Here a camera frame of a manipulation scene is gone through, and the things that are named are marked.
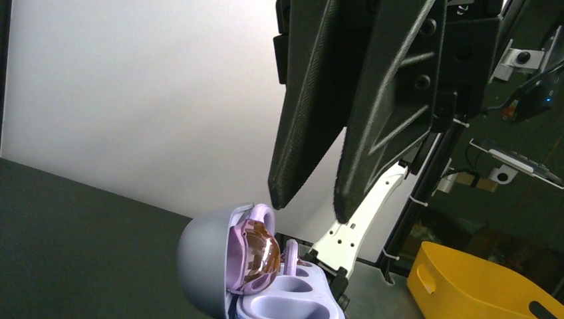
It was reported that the lilac earbud charging case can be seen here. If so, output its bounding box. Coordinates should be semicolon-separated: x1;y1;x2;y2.
176;203;345;318

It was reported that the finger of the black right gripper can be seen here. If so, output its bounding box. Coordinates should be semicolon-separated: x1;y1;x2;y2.
268;1;380;210

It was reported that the yellow plastic bin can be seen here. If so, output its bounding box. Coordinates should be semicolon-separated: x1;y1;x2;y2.
407;241;563;318

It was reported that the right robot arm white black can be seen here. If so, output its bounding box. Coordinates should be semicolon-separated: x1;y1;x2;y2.
268;1;510;307

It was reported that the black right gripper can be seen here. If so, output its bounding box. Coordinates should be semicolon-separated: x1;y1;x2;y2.
273;1;501;224

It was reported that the lilac earbud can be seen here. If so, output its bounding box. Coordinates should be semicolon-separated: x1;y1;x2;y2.
225;203;281;295
283;239;306;276

